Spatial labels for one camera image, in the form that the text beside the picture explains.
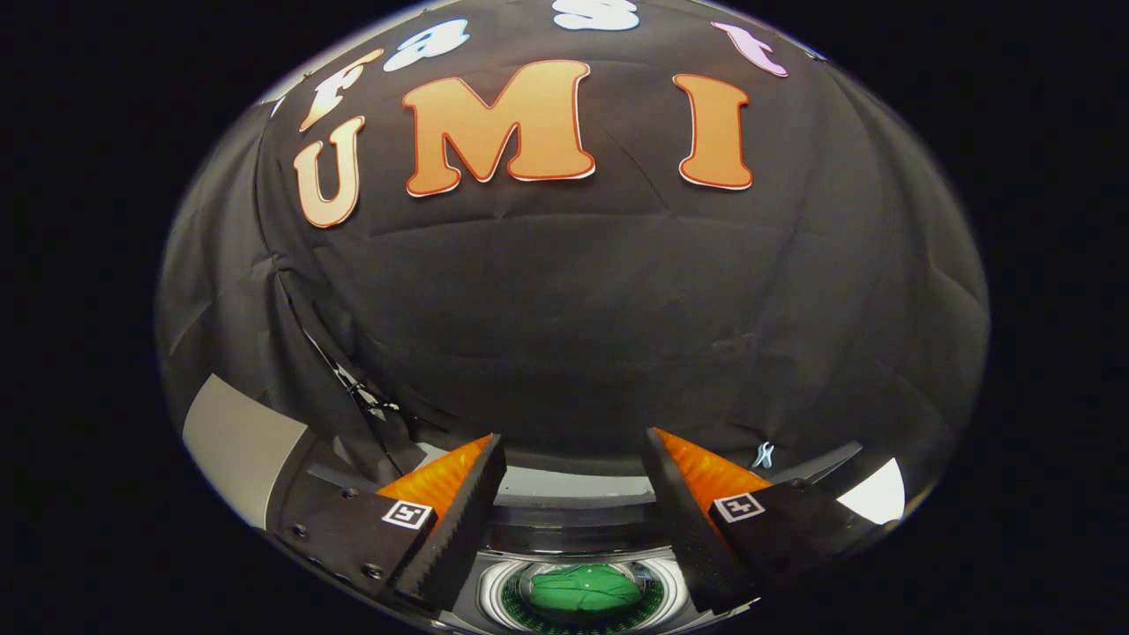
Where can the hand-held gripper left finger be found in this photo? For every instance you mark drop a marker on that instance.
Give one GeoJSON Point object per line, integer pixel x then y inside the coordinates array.
{"type": "Point", "coordinates": [467, 520]}

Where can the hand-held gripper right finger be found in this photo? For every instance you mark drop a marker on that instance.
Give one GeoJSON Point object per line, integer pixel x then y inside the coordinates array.
{"type": "Point", "coordinates": [679, 520]}

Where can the small grey washing machine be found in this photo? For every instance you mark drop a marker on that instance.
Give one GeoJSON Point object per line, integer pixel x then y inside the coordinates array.
{"type": "Point", "coordinates": [573, 483]}

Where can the green buttoned shirt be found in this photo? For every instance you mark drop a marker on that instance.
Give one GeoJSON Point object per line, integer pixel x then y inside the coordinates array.
{"type": "Point", "coordinates": [582, 589]}

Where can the small pale blue clip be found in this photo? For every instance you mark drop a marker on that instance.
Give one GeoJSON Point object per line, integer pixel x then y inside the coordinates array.
{"type": "Point", "coordinates": [764, 455]}

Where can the white board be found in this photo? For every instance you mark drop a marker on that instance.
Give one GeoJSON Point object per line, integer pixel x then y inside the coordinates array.
{"type": "Point", "coordinates": [875, 494]}

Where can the black backdrop cloth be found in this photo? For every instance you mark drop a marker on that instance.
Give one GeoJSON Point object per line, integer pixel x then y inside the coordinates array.
{"type": "Point", "coordinates": [573, 309]}

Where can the grey board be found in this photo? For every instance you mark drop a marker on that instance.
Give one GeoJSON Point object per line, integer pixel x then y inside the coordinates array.
{"type": "Point", "coordinates": [238, 450]}

